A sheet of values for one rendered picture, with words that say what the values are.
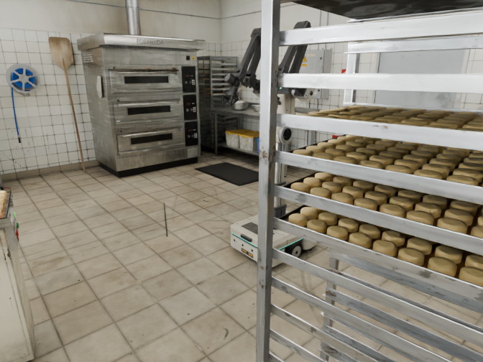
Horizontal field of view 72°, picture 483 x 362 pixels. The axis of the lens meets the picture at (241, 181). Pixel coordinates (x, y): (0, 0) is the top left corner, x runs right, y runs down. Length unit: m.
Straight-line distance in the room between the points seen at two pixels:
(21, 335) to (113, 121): 3.57
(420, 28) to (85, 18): 5.75
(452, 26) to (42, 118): 5.69
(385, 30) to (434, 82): 0.13
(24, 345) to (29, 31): 4.62
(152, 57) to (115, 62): 0.56
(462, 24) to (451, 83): 0.09
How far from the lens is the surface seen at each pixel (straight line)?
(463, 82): 0.67
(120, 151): 5.23
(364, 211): 0.75
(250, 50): 2.76
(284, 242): 2.73
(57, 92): 5.99
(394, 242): 0.86
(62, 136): 6.05
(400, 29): 0.69
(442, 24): 0.68
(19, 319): 2.11
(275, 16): 0.80
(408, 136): 0.69
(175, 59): 5.58
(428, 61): 4.78
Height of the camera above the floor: 1.52
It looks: 18 degrees down
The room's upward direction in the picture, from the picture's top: straight up
